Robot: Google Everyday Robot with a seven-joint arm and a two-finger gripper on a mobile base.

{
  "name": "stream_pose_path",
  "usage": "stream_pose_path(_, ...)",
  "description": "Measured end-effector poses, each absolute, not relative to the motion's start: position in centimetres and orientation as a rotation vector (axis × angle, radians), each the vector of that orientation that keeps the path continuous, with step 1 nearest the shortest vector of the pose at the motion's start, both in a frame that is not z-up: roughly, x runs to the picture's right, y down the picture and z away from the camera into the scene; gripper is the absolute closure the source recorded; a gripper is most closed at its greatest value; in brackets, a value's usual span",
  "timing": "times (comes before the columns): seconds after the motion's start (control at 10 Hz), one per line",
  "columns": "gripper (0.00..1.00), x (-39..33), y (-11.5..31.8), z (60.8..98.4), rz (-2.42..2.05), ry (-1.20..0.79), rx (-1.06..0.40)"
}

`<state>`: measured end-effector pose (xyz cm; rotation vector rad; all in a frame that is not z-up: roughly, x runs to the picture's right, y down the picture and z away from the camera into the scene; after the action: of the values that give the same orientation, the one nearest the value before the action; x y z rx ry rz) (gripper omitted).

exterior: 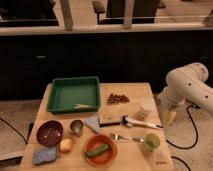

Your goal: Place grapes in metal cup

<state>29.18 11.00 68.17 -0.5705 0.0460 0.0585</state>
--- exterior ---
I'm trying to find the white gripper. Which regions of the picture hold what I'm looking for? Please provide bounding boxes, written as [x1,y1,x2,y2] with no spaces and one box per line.
[160,97,177,125]

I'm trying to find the bunch of red grapes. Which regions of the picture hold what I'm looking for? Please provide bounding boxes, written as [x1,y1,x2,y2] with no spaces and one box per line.
[107,94,130,104]

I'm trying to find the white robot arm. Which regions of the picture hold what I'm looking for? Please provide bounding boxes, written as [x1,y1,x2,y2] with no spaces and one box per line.
[158,63,213,125]

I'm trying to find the green plastic cup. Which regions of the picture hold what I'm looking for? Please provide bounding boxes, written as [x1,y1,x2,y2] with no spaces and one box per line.
[144,133,160,151]

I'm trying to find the small metal cup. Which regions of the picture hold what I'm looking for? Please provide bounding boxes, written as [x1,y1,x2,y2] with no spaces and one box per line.
[70,120,84,137]

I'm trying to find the black spatula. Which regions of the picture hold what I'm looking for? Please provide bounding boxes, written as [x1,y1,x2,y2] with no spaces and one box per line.
[99,121,121,127]

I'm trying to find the silver fork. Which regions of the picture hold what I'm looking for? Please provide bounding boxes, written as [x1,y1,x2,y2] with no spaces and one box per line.
[110,133,144,142]

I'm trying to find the green cucumber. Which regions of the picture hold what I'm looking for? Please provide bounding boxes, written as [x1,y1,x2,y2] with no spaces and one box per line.
[85,144,109,157]

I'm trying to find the grey blue cloth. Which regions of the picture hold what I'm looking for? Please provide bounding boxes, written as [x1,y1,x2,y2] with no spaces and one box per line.
[84,116,100,133]

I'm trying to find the orange bowl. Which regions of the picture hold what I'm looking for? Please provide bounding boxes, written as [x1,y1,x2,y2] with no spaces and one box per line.
[83,134,117,167]

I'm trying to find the green plastic tray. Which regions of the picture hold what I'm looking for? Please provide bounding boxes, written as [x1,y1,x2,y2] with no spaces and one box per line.
[46,76,101,114]

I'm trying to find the dark red bowl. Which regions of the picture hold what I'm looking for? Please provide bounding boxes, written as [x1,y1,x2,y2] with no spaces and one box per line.
[36,120,63,147]

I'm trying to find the blue sponge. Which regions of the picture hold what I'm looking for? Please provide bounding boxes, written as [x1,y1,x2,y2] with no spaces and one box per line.
[32,147,57,165]

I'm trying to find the black cable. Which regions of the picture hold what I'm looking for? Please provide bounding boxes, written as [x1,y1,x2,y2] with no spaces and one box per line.
[165,105,200,150]

